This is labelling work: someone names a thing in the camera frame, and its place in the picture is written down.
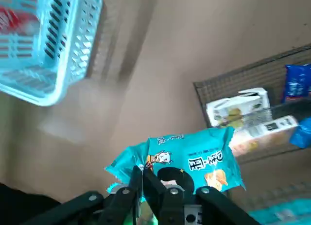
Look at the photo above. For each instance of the red cola bottle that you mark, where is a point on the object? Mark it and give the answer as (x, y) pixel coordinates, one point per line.
(14, 18)

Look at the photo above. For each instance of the long blue cookie pack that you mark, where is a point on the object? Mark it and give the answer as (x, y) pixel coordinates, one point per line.
(301, 133)

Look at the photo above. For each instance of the white box green picture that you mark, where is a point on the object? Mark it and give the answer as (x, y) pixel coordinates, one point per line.
(238, 108)

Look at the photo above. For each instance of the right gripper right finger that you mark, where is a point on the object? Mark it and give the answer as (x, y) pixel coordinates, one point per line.
(170, 203)

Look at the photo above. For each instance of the teal chips bag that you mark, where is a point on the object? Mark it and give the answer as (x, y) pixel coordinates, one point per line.
(194, 147)

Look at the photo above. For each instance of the tan and white box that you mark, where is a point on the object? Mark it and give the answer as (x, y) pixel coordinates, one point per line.
(267, 135)

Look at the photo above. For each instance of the blue snack bag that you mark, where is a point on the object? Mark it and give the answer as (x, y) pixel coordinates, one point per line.
(296, 81)

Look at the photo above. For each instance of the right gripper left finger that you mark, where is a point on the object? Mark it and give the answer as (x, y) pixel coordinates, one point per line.
(114, 205)

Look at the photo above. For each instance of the light blue plastic basket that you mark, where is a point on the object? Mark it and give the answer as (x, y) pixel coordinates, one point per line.
(48, 89)

